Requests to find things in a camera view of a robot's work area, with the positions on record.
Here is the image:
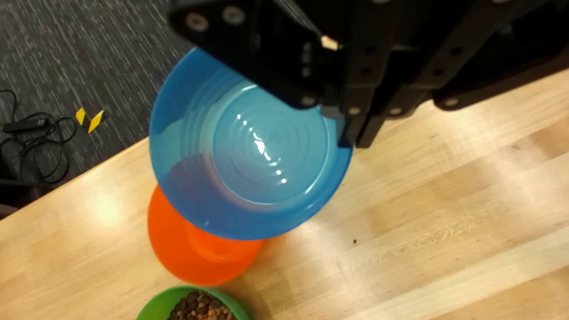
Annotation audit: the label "green bowl with cereal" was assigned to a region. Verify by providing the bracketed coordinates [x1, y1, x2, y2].
[137, 286, 253, 320]

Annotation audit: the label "black cables on floor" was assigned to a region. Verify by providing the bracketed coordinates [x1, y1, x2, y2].
[0, 86, 79, 197]

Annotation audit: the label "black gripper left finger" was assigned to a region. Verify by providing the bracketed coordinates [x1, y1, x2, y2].
[168, 0, 324, 108]

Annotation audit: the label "blue plastic bowl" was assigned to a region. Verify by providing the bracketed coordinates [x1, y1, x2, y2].
[150, 47, 353, 239]

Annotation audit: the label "orange plastic bowl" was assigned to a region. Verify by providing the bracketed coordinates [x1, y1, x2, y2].
[148, 186, 264, 286]

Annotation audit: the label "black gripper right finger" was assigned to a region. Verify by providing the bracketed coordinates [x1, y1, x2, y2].
[342, 0, 511, 147]

